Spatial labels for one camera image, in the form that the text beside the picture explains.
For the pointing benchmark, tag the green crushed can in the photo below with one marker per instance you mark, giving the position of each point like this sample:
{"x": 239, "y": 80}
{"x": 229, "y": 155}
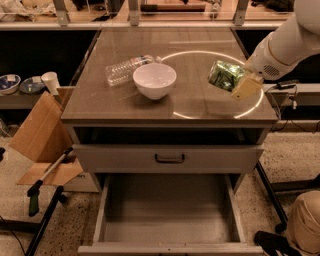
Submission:
{"x": 225, "y": 75}

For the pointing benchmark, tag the open middle drawer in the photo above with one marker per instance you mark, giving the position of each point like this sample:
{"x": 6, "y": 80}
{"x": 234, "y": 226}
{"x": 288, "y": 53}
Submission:
{"x": 168, "y": 215}

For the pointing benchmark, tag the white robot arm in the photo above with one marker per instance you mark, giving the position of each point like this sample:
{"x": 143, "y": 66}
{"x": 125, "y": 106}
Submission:
{"x": 282, "y": 50}

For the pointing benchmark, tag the blue plate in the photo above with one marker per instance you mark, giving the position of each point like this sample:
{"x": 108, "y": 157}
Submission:
{"x": 32, "y": 86}

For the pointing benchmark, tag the white paper cup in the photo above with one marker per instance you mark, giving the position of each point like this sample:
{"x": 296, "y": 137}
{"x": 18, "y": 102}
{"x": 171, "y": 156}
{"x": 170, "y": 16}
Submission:
{"x": 50, "y": 79}

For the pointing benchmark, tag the white bowl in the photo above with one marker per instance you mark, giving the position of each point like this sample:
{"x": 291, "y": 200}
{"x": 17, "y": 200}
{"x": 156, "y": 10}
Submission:
{"x": 154, "y": 80}

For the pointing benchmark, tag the black power adapter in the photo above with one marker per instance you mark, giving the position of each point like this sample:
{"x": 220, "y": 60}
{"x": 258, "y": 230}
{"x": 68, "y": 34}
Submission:
{"x": 287, "y": 84}

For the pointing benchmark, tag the reacher grabber tool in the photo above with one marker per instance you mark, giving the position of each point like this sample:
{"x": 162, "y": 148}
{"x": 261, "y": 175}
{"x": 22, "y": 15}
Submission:
{"x": 34, "y": 190}

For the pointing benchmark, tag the black stand leg right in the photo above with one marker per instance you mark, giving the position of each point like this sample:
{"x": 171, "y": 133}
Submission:
{"x": 284, "y": 187}

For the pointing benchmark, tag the grey drawer cabinet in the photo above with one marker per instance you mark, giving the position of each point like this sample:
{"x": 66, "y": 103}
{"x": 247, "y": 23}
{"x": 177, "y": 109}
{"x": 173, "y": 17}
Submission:
{"x": 193, "y": 113}

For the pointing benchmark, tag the blue patterned bowl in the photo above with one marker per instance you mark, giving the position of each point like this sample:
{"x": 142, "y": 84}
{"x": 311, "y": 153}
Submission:
{"x": 9, "y": 84}

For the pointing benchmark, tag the black drawer handle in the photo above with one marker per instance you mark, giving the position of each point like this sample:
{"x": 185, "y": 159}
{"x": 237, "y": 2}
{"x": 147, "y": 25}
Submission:
{"x": 169, "y": 160}

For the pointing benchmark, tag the black stand leg left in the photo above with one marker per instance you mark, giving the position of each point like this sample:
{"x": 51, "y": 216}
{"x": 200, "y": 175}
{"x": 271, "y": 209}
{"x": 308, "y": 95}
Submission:
{"x": 36, "y": 229}

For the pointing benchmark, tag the brown cardboard box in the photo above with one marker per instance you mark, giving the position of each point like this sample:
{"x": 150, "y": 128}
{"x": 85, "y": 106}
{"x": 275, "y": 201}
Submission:
{"x": 41, "y": 138}

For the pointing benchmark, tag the closed top drawer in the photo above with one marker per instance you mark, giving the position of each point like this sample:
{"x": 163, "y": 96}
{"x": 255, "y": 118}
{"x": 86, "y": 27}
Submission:
{"x": 140, "y": 158}

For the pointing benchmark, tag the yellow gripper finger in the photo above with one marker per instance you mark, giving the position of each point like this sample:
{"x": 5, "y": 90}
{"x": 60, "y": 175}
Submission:
{"x": 247, "y": 86}

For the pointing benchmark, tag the clear plastic water bottle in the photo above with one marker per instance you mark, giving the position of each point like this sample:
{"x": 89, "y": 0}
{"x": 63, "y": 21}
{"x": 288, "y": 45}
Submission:
{"x": 122, "y": 72}

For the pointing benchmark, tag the black stand leg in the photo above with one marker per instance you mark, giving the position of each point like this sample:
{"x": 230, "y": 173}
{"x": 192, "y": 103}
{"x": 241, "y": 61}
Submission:
{"x": 284, "y": 187}
{"x": 36, "y": 229}

